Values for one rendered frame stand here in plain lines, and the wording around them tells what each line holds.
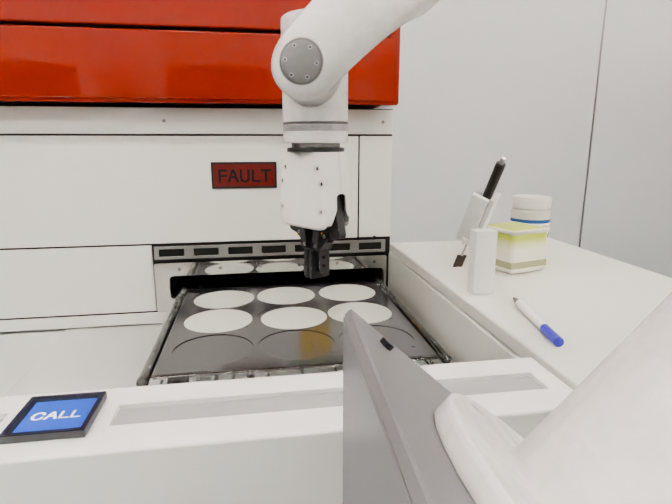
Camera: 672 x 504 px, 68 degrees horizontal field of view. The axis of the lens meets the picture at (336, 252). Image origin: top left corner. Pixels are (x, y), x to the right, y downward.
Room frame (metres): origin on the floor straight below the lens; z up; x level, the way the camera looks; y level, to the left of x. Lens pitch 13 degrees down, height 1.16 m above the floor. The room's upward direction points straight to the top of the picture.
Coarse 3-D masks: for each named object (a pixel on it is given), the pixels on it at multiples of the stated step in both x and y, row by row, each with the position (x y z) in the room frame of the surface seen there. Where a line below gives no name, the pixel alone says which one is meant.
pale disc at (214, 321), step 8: (208, 312) 0.74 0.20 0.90; (216, 312) 0.74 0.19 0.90; (224, 312) 0.74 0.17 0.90; (232, 312) 0.74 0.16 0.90; (240, 312) 0.74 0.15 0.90; (192, 320) 0.71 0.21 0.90; (200, 320) 0.71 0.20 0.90; (208, 320) 0.71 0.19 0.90; (216, 320) 0.71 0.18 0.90; (224, 320) 0.71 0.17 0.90; (232, 320) 0.71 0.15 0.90; (240, 320) 0.71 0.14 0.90; (248, 320) 0.71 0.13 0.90; (192, 328) 0.68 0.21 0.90; (200, 328) 0.68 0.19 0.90; (208, 328) 0.68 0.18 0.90; (216, 328) 0.68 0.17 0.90; (224, 328) 0.68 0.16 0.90; (232, 328) 0.68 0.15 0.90
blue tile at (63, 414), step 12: (36, 408) 0.35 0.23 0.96; (48, 408) 0.35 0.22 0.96; (60, 408) 0.35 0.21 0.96; (72, 408) 0.35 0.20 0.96; (84, 408) 0.35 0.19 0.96; (24, 420) 0.33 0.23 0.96; (36, 420) 0.33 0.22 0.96; (48, 420) 0.33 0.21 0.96; (60, 420) 0.33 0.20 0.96; (72, 420) 0.33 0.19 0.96; (12, 432) 0.31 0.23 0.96
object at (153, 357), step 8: (184, 288) 0.86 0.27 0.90; (184, 296) 0.83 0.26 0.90; (176, 304) 0.77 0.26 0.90; (176, 312) 0.74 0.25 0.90; (168, 328) 0.67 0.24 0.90; (160, 336) 0.64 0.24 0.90; (168, 336) 0.66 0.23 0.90; (160, 344) 0.61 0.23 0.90; (152, 352) 0.59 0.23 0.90; (160, 352) 0.60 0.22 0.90; (152, 360) 0.56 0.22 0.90; (144, 368) 0.54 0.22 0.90; (152, 368) 0.55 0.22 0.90
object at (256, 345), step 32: (224, 288) 0.87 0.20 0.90; (256, 288) 0.87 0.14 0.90; (320, 288) 0.87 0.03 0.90; (256, 320) 0.71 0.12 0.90; (384, 320) 0.71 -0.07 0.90; (192, 352) 0.60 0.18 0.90; (224, 352) 0.60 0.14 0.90; (256, 352) 0.59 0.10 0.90; (288, 352) 0.60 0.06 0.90; (320, 352) 0.60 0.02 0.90; (416, 352) 0.59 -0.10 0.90
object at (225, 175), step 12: (216, 168) 0.92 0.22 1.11; (228, 168) 0.92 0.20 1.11; (240, 168) 0.93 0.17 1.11; (252, 168) 0.93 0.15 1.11; (264, 168) 0.93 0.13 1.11; (216, 180) 0.92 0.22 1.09; (228, 180) 0.92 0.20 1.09; (240, 180) 0.93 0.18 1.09; (252, 180) 0.93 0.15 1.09; (264, 180) 0.93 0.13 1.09
